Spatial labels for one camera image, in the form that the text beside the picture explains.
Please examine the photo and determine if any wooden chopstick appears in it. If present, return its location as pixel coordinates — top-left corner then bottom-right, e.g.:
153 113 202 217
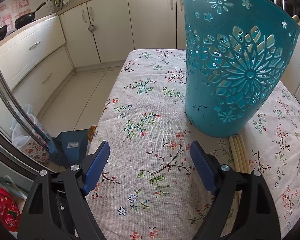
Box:
229 137 241 172
236 134 250 173
234 136 244 172

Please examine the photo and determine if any blue dustpan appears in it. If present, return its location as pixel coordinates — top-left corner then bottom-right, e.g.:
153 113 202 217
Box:
48 129 88 168

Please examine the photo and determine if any yellow patterned slipper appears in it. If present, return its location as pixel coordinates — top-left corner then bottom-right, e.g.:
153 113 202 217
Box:
87 126 97 142

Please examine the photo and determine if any floral tablecloth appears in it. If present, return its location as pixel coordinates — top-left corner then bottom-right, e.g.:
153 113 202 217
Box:
87 49 300 239

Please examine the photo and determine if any teal perforated plastic basket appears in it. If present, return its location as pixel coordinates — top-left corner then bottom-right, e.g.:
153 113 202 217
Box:
183 0 300 138

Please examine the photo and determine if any black wok pan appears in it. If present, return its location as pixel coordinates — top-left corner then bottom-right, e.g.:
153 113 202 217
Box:
14 1 47 30

